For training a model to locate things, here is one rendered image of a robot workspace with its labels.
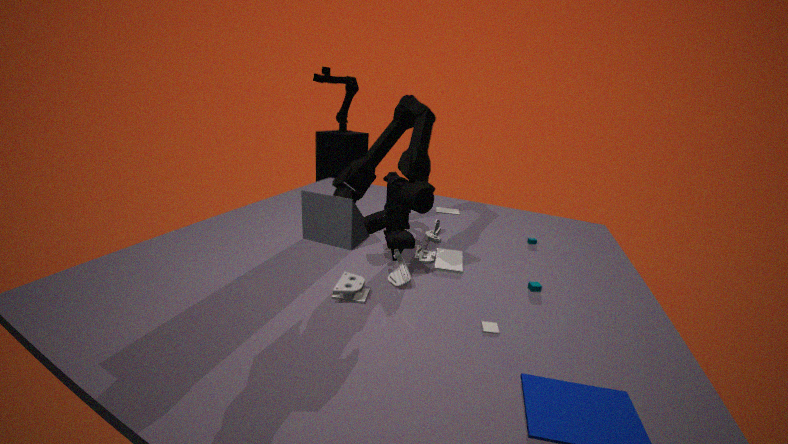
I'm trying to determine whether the blue flat plate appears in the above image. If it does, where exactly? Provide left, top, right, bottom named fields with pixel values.
left=520, top=373, right=652, bottom=444

